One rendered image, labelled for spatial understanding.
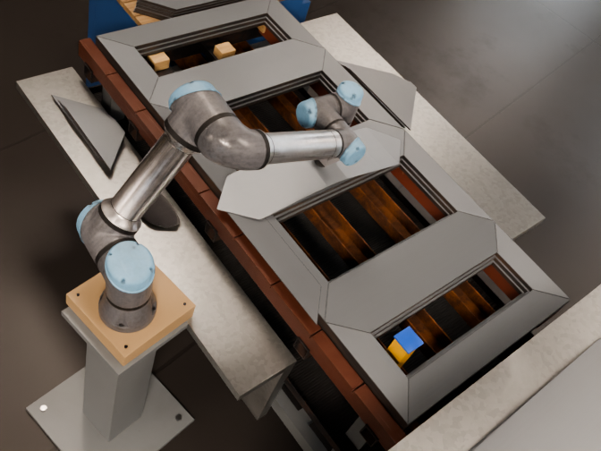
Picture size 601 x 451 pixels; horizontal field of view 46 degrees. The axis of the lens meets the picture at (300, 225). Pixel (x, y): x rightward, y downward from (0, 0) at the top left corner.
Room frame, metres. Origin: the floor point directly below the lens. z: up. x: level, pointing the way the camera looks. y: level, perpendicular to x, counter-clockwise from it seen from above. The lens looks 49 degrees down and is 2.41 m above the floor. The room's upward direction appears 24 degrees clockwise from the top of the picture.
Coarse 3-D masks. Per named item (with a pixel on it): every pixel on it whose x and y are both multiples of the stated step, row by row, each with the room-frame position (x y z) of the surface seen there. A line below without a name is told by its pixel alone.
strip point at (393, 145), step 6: (372, 132) 1.83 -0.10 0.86; (378, 132) 1.84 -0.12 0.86; (378, 138) 1.82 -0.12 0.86; (384, 138) 1.83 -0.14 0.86; (390, 138) 1.84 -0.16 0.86; (396, 138) 1.86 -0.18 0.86; (384, 144) 1.80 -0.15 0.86; (390, 144) 1.81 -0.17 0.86; (396, 144) 1.83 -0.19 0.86; (390, 150) 1.78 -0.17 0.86; (396, 150) 1.80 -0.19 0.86; (396, 156) 1.77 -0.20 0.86
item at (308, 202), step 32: (192, 32) 1.95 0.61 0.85; (224, 32) 2.05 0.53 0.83; (256, 96) 1.79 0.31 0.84; (352, 128) 1.82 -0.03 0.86; (384, 128) 1.88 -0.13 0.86; (192, 160) 1.41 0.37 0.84; (320, 192) 1.48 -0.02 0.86; (448, 288) 1.36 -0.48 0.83; (320, 320) 1.07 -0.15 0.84; (544, 320) 1.39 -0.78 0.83
